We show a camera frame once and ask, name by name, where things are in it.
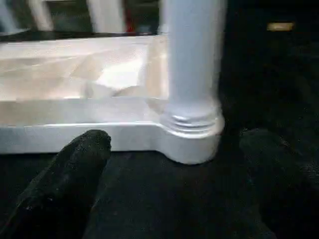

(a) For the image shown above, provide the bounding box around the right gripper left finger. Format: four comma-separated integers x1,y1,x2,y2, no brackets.
0,129,113,239

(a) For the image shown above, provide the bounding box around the white plastic table top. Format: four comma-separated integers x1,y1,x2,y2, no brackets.
0,34,225,165

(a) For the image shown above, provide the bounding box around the black work mat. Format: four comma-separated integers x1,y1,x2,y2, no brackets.
0,0,319,239

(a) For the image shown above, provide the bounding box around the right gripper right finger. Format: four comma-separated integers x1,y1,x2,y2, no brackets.
238,127,319,239

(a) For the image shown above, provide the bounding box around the white cabinet with glass doors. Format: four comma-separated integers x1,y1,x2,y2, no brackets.
0,0,162,36

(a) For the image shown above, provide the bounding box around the small gold label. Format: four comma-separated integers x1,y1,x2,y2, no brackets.
267,22,295,32

